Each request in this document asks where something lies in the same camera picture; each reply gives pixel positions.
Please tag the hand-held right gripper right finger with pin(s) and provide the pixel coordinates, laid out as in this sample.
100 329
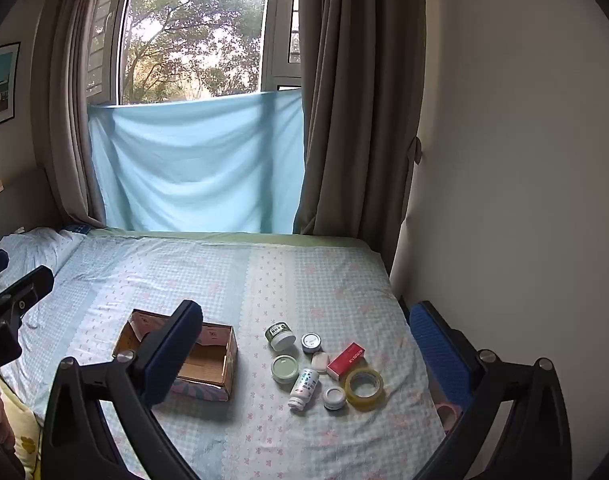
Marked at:
439 355

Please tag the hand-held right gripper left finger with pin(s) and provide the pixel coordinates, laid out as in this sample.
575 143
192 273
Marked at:
172 360

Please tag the cardboard box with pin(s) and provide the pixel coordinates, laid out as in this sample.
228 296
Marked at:
204 360

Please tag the clear tape roll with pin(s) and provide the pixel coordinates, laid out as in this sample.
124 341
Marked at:
364 384

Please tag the red rectangular box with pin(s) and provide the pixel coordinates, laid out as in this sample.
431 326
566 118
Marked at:
346 359

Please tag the white jar with green label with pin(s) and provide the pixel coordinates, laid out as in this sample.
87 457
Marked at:
280 336

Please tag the pale green round lid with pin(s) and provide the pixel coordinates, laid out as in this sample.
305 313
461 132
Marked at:
284 368

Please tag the small white round jar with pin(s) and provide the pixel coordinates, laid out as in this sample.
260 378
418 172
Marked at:
334 398

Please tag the white earbud case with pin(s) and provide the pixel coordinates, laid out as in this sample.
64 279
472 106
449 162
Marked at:
319 361

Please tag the silver tin can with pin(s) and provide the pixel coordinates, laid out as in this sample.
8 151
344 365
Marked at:
311 343

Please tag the white pill bottle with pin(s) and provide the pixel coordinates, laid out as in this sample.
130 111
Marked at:
304 388

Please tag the checked pillow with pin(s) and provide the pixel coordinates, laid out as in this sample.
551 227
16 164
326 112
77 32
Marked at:
29 250

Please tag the pink object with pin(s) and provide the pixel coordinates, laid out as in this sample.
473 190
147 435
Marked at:
447 412

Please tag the yellow floral blanket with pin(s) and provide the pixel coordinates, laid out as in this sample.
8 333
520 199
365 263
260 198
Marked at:
22 440

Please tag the checked floral bed sheet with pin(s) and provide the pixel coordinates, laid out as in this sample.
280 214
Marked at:
264 285

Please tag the green mattress edge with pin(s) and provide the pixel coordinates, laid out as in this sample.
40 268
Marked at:
224 236

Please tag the brown curtain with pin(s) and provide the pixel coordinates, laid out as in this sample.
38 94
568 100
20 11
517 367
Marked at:
67 110
354 110

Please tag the light blue hanging cloth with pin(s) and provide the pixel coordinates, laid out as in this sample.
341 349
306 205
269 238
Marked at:
194 165

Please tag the curtain tieback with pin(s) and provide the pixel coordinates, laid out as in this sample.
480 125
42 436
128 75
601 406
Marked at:
415 150

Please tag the window frame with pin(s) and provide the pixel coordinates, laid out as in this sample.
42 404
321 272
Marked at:
279 35

